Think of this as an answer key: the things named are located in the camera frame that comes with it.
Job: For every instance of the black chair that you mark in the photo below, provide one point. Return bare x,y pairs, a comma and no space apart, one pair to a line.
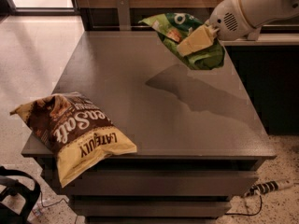
12,187

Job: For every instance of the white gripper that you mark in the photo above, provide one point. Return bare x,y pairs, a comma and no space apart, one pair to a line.
224,20

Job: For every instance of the right metal bracket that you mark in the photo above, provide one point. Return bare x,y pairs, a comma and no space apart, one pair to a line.
254,35

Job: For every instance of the brown and yellow chip bag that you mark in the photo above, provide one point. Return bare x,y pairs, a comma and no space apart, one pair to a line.
76,130

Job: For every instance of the white power strip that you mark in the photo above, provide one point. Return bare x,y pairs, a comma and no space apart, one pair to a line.
270,186

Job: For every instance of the green rice chip bag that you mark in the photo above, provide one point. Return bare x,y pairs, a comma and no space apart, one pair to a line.
169,26

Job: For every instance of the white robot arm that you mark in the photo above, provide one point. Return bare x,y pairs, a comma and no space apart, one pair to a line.
260,12

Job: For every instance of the metal bracket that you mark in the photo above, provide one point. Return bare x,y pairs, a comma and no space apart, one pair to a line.
254,35
123,9

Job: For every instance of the grey drawer cabinet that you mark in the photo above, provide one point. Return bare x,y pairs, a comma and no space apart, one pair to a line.
199,139

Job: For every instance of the left metal bracket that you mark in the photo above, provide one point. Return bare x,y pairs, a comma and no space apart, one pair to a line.
123,9

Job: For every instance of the grey side shelf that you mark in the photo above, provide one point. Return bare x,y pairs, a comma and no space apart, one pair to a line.
266,40

